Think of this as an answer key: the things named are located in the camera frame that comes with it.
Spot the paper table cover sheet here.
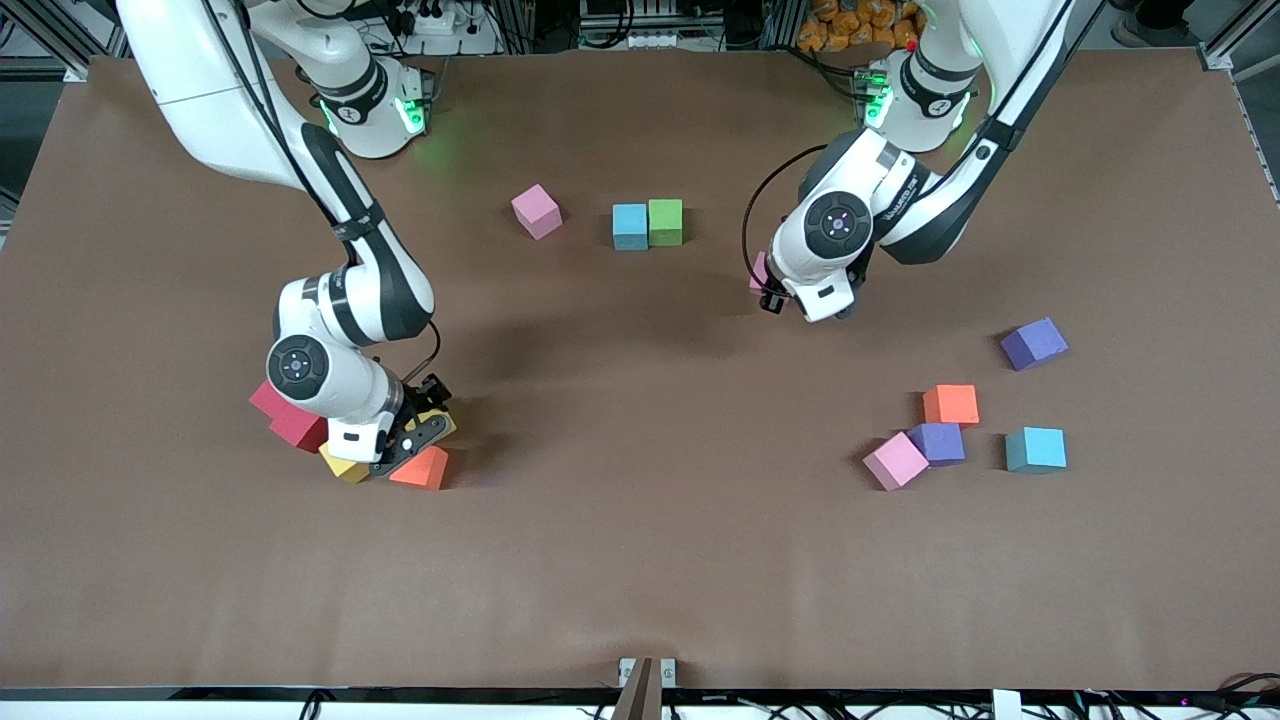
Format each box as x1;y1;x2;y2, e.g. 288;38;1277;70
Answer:
0;50;1280;693

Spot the black camera cable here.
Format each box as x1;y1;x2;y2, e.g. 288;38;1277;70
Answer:
398;318;443;386
742;145;831;291

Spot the white power strip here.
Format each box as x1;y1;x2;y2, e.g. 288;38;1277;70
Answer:
395;3;463;38

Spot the green foam cube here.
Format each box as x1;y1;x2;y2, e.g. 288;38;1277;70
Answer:
647;198;685;247

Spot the orange foam cube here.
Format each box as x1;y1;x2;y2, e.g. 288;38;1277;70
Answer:
922;384;981;429
389;446;450;491

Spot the blue foam cube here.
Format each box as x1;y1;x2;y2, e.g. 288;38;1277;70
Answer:
1005;426;1068;474
611;203;650;251

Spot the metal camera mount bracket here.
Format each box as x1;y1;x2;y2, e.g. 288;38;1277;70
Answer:
612;657;678;720

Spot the black left camera cable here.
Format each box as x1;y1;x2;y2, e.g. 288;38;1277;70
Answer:
742;145;831;291

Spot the aluminium frame profile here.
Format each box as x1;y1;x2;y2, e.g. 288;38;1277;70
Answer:
0;0;151;81
1200;0;1280;73

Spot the grey electronics unit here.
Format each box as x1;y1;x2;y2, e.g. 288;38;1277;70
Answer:
578;0;726;51

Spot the yellow foam cube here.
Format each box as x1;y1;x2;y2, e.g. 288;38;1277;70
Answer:
318;443;373;485
405;408;459;443

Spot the red and black cable bundle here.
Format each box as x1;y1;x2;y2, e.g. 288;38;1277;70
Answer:
1215;672;1280;701

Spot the black right camera cable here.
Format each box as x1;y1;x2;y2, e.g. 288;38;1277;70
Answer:
398;318;443;386

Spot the purple foam cube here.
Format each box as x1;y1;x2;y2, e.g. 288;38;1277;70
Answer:
906;422;967;468
1000;317;1069;372

